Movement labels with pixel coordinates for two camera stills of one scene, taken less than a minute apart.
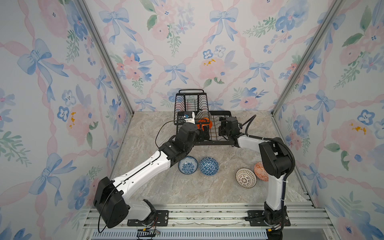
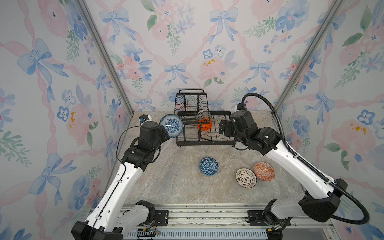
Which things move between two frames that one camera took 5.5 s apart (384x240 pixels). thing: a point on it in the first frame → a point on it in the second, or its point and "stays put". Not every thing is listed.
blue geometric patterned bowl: (208, 166) stays put
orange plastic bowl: (203, 122) stays put
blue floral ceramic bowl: (188, 165) → (173, 125)
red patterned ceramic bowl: (260, 171) stays put
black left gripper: (206, 133) → (161, 131)
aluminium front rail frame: (205, 221) stays put
